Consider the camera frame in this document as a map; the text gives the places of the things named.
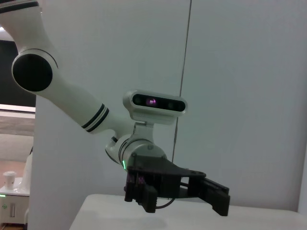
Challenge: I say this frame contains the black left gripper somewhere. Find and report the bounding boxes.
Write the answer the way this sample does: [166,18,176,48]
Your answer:
[123,154,231,217]

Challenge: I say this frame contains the white curved cover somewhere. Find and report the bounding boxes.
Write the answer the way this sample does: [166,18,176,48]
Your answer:
[14,153,34,195]

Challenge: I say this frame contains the white appliance with green light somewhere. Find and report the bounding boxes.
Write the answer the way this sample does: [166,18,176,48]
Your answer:
[0,186,31,226]

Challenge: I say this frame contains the white paper cup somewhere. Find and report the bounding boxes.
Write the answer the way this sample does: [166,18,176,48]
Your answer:
[2,171,17,191]

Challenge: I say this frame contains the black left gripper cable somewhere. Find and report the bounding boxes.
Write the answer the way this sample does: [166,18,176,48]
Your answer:
[154,196,175,209]

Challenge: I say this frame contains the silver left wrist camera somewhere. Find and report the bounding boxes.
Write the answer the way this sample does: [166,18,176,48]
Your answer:
[122,89,188,127]

